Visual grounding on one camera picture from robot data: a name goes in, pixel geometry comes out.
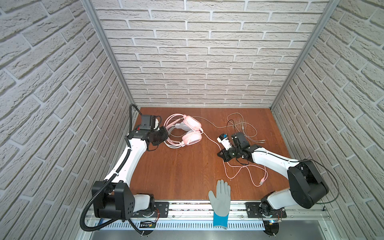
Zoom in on pink headphones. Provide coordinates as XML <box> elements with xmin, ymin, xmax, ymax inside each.
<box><xmin>164</xmin><ymin>114</ymin><xmax>204</xmax><ymax>149</ymax></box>

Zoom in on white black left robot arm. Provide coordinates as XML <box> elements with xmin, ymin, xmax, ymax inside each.
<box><xmin>92</xmin><ymin>127</ymin><xmax>169</xmax><ymax>221</ymax></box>

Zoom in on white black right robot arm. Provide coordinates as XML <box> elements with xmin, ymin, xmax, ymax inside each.
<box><xmin>217</xmin><ymin>132</ymin><xmax>329</xmax><ymax>215</ymax></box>

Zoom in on grey blue work glove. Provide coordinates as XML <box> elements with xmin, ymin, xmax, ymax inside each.
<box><xmin>208</xmin><ymin>180</ymin><xmax>231</xmax><ymax>230</ymax></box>

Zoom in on grey white headphone cable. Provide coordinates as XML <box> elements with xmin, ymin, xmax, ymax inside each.
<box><xmin>191</xmin><ymin>112</ymin><xmax>266</xmax><ymax>144</ymax></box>

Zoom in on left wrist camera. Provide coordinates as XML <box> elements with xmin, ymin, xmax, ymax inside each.
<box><xmin>140</xmin><ymin>115</ymin><xmax>159</xmax><ymax>131</ymax></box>

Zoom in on aluminium floor rail left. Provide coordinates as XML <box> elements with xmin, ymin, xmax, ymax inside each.
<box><xmin>117</xmin><ymin>104</ymin><xmax>140</xmax><ymax>161</ymax></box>

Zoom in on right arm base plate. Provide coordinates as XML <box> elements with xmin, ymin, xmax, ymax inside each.
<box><xmin>245</xmin><ymin>202</ymin><xmax>287</xmax><ymax>219</ymax></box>

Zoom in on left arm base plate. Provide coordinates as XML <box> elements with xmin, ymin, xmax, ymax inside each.
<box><xmin>132</xmin><ymin>201</ymin><xmax>170</xmax><ymax>218</ymax></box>

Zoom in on aluminium corner post left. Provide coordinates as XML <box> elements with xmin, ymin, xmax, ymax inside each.
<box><xmin>82</xmin><ymin>0</ymin><xmax>135</xmax><ymax>104</ymax></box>

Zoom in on aluminium corner post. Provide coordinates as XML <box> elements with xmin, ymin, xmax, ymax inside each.
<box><xmin>270</xmin><ymin>0</ymin><xmax>340</xmax><ymax>111</ymax></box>
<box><xmin>82</xmin><ymin>0</ymin><xmax>135</xmax><ymax>104</ymax></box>

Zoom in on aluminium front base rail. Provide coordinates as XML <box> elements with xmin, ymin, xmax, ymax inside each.
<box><xmin>80</xmin><ymin>200</ymin><xmax>331</xmax><ymax>240</ymax></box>

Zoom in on black corrugated cable conduit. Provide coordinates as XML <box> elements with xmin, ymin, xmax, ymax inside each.
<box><xmin>79</xmin><ymin>103</ymin><xmax>142</xmax><ymax>232</ymax></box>

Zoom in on aluminium corner post right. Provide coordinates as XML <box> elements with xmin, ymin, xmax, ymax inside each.
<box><xmin>270</xmin><ymin>0</ymin><xmax>340</xmax><ymax>111</ymax></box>

